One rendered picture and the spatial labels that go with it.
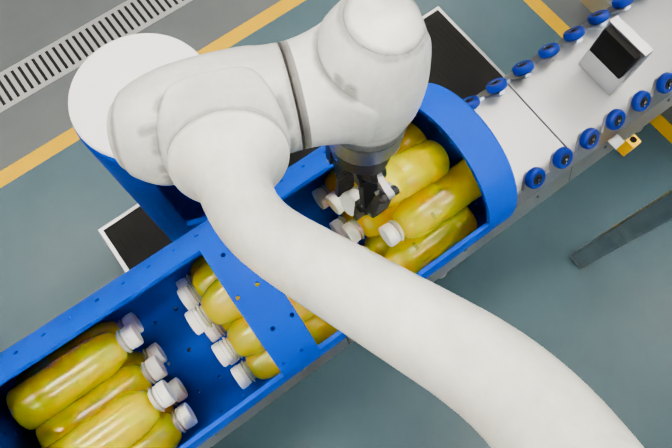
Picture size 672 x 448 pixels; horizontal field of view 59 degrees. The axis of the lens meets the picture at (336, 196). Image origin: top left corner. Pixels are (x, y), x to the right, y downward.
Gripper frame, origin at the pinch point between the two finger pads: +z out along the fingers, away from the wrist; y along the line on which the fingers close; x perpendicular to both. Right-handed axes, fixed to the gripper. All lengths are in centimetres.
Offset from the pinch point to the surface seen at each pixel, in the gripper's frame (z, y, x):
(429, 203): 9.9, -5.7, -11.6
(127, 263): 110, 53, 46
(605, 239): 97, -32, -81
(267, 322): 2.9, -7.4, 20.4
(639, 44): 16, -3, -68
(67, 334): 3.4, 7.4, 43.8
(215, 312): 6.8, -1.1, 25.8
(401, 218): 10.9, -4.9, -6.6
